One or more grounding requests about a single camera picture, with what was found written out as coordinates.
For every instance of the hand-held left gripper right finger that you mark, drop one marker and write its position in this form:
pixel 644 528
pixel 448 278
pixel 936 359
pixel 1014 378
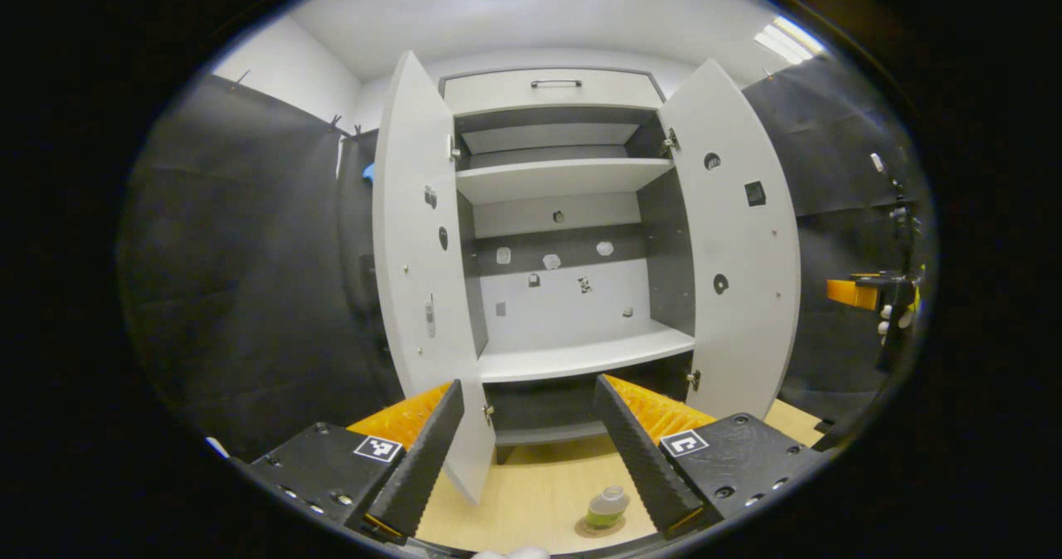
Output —
pixel 643 459

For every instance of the white grey cabinet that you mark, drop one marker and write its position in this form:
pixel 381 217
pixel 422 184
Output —
pixel 668 244

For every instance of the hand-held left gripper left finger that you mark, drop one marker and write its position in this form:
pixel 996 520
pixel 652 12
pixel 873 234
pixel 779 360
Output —
pixel 423 459

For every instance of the white cabinet drawer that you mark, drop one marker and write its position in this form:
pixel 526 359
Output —
pixel 498 93

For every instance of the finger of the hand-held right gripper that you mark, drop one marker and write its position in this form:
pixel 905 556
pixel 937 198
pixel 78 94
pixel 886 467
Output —
pixel 850 294

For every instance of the clear bottle green label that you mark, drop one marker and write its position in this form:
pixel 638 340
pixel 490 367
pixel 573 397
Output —
pixel 607 509

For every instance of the white cabinet door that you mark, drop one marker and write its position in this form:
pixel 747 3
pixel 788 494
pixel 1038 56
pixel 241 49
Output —
pixel 747 310
pixel 415 260

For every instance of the round brown coaster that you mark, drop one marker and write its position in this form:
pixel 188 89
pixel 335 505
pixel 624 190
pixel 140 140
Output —
pixel 585 531

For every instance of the ceiling light panel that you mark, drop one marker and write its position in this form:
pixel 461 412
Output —
pixel 788 41

